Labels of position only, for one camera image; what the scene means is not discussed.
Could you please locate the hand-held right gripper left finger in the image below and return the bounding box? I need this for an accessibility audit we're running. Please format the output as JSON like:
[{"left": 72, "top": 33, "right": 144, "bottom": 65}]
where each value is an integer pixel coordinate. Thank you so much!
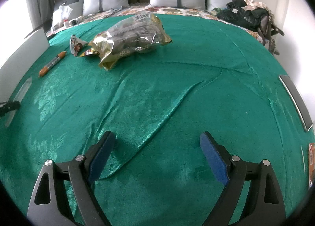
[{"left": 27, "top": 131, "right": 116, "bottom": 226}]

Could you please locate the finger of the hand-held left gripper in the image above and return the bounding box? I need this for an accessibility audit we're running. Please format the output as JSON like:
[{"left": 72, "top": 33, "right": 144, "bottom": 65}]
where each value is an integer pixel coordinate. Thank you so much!
[{"left": 0, "top": 101, "right": 20, "bottom": 118}]

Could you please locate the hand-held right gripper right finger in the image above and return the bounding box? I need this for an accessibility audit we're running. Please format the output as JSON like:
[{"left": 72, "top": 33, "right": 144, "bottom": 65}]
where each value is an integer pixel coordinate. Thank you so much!
[{"left": 200, "top": 131, "right": 287, "bottom": 226}]

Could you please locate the orange sausage stick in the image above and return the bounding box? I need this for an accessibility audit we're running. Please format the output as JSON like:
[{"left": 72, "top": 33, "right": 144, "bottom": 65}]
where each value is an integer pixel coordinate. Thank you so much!
[{"left": 39, "top": 51, "right": 67, "bottom": 78}]

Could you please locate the white cardboard box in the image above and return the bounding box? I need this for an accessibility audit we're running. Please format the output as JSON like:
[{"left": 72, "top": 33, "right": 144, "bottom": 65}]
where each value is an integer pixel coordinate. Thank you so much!
[{"left": 0, "top": 26, "right": 51, "bottom": 80}]

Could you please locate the small silver snack packet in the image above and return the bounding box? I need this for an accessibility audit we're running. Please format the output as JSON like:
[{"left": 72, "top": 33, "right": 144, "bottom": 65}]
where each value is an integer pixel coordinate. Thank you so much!
[{"left": 70, "top": 34, "right": 88, "bottom": 57}]

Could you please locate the large gold snack bag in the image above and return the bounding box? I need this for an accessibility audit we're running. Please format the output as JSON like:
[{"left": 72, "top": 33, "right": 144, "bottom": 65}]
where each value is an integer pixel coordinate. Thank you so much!
[{"left": 87, "top": 14, "right": 172, "bottom": 71}]

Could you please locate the green blanket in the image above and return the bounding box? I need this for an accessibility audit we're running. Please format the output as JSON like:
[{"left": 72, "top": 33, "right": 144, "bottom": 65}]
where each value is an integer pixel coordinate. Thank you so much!
[{"left": 0, "top": 13, "right": 315, "bottom": 226}]

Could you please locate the orange packet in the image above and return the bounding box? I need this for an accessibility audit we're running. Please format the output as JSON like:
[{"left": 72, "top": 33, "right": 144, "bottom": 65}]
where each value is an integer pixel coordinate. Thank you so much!
[{"left": 308, "top": 142, "right": 315, "bottom": 189}]

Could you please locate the black smartphone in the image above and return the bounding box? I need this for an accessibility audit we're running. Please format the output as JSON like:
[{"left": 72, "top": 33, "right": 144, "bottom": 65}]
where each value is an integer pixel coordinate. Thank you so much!
[{"left": 279, "top": 75, "right": 313, "bottom": 132}]

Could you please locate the clear plastic bag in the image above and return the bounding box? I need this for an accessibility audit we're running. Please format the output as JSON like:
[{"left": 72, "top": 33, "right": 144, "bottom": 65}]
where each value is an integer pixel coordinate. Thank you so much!
[{"left": 51, "top": 5, "right": 73, "bottom": 31}]

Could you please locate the dark green clothing pile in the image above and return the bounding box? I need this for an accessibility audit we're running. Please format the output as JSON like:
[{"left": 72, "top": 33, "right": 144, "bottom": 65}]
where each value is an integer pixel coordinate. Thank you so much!
[{"left": 212, "top": 2, "right": 261, "bottom": 28}]

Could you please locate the floral bedspread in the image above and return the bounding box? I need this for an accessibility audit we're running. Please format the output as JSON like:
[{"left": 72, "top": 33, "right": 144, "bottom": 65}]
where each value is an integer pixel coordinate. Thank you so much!
[{"left": 50, "top": 5, "right": 269, "bottom": 44}]

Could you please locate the beige patterned cloth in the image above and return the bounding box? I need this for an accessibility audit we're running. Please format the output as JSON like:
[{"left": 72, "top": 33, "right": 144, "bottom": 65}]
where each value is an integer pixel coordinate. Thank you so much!
[{"left": 243, "top": 0, "right": 269, "bottom": 11}]

